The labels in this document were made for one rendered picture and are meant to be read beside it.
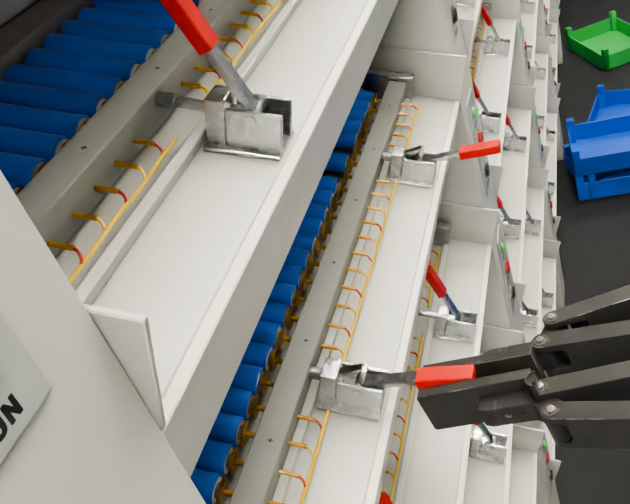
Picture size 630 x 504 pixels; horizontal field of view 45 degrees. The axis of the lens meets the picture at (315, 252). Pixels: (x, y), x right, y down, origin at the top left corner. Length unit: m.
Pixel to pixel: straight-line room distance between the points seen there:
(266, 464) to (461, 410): 0.12
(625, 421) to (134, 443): 0.26
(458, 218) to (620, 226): 1.30
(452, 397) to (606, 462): 1.18
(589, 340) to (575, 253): 1.66
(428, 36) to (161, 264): 0.54
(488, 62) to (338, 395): 0.96
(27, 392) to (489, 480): 0.76
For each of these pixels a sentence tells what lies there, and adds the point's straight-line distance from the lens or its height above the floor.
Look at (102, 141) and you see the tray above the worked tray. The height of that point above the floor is 1.17.
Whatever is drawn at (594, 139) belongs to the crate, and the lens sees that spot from 2.42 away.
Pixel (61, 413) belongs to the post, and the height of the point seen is 1.16.
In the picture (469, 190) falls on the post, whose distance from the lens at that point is 0.90.
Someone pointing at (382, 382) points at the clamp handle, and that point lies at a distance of 0.48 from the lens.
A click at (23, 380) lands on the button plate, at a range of 0.21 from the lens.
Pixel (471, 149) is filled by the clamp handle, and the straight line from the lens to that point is 0.68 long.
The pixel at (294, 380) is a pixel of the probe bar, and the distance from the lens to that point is 0.48.
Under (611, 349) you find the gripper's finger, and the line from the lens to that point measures 0.47.
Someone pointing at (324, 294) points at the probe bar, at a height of 0.97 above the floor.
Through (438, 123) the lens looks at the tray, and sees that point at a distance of 0.79.
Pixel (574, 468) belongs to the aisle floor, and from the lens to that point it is 1.63.
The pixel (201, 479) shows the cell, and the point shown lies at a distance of 0.45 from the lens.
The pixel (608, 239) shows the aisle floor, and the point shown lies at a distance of 2.15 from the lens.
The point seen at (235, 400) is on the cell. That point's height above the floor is 0.98.
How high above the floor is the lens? 1.29
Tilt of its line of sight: 33 degrees down
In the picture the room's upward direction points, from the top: 21 degrees counter-clockwise
